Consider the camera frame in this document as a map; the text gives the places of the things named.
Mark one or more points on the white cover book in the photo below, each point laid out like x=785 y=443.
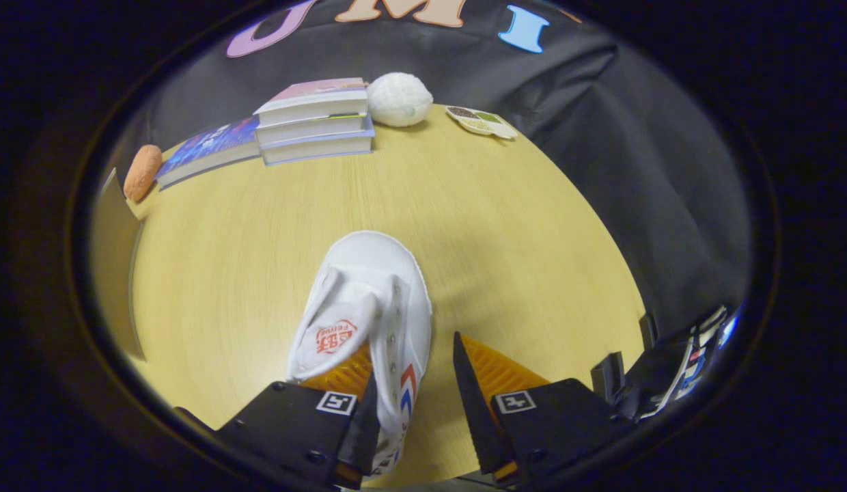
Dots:
x=314 y=130

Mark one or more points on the pink textured sponge ball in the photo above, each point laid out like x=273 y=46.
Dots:
x=142 y=174

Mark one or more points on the black backdrop cloth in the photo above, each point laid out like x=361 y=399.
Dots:
x=635 y=171

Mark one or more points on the light blue cover book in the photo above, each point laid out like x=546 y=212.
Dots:
x=317 y=148

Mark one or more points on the white canvas shoe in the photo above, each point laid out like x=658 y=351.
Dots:
x=376 y=273

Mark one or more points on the white compartment tray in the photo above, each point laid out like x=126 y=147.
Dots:
x=481 y=123

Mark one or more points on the beige storage box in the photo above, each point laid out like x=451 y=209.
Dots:
x=113 y=273

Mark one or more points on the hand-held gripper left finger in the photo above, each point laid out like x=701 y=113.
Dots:
x=365 y=437

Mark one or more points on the white textured ball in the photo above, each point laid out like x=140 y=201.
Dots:
x=399 y=99

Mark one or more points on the pink cover book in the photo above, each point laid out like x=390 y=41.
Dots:
x=314 y=92

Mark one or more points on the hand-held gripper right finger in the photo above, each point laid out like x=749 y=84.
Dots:
x=475 y=410

